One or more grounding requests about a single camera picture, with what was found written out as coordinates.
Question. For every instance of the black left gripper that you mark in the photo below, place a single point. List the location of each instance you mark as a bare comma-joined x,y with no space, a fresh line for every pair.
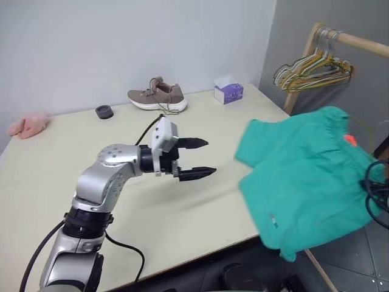
167,162

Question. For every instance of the green shorts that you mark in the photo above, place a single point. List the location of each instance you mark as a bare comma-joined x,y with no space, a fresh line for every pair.
304,182

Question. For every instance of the taupe sneaker with white sole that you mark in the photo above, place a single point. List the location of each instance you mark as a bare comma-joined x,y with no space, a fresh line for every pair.
161,97

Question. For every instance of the purple and white tissue box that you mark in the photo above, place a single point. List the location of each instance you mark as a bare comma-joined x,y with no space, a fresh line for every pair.
229,92

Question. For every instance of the black round lid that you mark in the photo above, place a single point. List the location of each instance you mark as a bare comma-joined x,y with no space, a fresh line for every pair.
104,112

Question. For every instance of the large dark rounded shape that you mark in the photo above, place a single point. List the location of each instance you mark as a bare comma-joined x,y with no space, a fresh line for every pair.
240,278

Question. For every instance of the small orange tag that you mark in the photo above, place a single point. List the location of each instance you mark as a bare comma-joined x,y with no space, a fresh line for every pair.
351,140

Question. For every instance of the light wooden bar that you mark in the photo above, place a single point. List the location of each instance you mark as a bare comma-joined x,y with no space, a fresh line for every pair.
322,270

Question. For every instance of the wooden clothes rack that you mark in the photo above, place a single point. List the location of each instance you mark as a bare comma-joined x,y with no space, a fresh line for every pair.
358,41

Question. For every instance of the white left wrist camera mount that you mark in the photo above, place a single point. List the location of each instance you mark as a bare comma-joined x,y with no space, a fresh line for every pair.
164,134

